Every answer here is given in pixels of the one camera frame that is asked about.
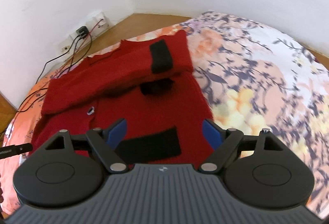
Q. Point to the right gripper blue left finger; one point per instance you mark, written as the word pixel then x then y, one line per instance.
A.
pixel 104 142

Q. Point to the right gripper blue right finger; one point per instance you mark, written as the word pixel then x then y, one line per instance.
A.
pixel 224 144

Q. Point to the red knit cardigan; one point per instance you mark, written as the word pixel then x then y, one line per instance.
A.
pixel 149 84

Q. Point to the person right hand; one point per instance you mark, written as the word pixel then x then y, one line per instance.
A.
pixel 1 194

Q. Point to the floral bed sheet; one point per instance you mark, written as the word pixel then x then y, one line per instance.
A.
pixel 274 91

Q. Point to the black power adapter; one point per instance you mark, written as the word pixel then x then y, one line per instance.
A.
pixel 82 32

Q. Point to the wooden door frame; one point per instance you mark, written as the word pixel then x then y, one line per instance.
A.
pixel 7 112

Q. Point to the white wall socket strip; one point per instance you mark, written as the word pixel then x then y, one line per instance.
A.
pixel 95 25

